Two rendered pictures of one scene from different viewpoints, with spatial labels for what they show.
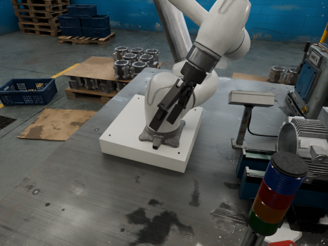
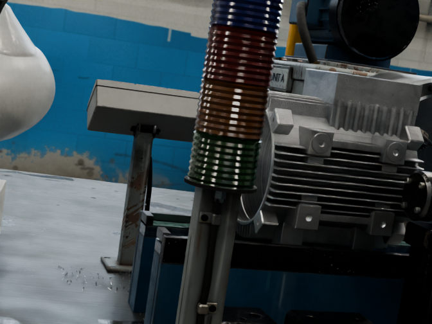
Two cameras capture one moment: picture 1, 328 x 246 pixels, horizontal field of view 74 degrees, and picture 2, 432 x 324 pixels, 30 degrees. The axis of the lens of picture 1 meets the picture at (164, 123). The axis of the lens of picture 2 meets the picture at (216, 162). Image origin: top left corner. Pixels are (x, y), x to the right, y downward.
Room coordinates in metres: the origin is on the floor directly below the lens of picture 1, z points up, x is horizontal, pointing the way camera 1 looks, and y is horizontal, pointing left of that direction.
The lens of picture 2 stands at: (-0.34, 0.11, 1.13)
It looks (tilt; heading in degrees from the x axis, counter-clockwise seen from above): 7 degrees down; 332
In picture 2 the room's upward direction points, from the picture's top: 8 degrees clockwise
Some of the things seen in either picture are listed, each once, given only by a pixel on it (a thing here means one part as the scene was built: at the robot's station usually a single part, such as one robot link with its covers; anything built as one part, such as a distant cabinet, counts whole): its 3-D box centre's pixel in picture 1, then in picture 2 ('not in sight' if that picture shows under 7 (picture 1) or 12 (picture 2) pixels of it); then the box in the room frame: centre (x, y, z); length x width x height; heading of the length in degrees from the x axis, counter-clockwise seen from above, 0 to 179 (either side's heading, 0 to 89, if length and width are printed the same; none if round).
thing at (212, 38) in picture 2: (276, 190); (239, 56); (0.27, -0.22, 1.14); 0.06 x 0.06 x 0.04
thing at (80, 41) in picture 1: (85, 23); not in sight; (5.80, 1.95, 0.39); 1.20 x 0.80 x 0.79; 79
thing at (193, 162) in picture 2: (264, 216); (224, 160); (0.27, -0.22, 1.05); 0.06 x 0.06 x 0.04
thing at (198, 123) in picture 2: (270, 203); (231, 108); (0.27, -0.22, 1.10); 0.06 x 0.06 x 0.04
